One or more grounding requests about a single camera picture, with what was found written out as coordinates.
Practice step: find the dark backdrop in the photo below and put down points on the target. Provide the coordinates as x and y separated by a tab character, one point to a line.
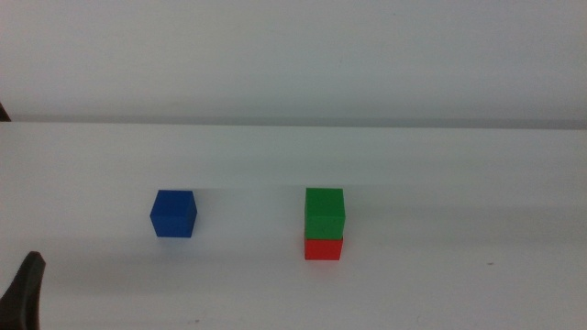
3	117

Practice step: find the green cube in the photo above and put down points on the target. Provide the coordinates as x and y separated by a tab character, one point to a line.
324	213

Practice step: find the blue cube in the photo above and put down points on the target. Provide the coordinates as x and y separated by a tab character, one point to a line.
173	215

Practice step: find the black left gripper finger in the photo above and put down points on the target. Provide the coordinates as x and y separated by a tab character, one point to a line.
23	298

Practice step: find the red cube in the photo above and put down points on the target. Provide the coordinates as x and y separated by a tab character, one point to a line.
324	249

